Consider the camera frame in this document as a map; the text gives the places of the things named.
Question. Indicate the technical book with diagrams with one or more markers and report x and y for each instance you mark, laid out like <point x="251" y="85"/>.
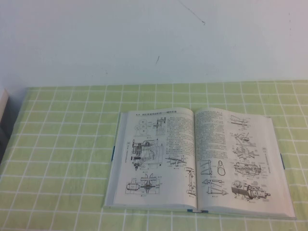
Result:
<point x="168" y="168"/>

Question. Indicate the green white checked tablecloth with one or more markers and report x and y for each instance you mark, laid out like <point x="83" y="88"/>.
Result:
<point x="60" y="156"/>

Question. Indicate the beige board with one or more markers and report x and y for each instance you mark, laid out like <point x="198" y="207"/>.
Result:
<point x="3" y="103"/>

